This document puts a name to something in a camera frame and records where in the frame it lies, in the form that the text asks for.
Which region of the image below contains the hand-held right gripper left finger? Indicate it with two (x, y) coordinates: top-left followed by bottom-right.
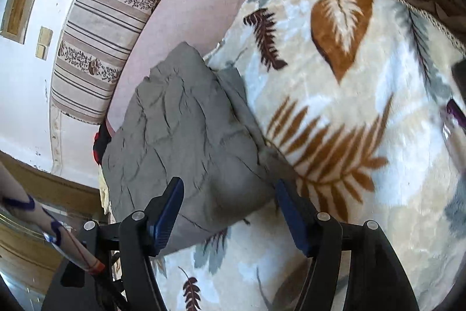
(41, 177), (185, 311)

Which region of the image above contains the pale yellow cloth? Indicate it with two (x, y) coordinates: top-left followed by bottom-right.
(98, 169), (113, 215)

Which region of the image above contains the black cloth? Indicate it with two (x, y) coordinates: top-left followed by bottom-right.
(96, 122), (114, 166)

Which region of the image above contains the wooden glass cabinet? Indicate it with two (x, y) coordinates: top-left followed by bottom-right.
(0, 151), (110, 311)

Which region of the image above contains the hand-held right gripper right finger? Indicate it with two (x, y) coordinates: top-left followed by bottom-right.
(275, 179), (412, 311)

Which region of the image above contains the pink bolster with brown ends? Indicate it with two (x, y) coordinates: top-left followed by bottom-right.
(105, 0), (272, 137)

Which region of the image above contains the small beige wall plate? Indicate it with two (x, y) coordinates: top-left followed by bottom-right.
(36, 26), (54, 60)

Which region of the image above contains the red cloth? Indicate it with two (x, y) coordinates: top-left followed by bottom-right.
(93, 131), (110, 164)

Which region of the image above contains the grey hooded puffer jacket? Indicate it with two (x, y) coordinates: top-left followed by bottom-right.
(102, 41), (277, 255)

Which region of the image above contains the long striped floral cushion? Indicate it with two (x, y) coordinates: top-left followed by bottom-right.
(50, 0), (192, 124)

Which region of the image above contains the beige wall frame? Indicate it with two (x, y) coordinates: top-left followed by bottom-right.
(0, 0), (40, 45)

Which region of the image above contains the leaf print fleece blanket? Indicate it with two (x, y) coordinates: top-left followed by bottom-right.
(149, 0), (466, 311)

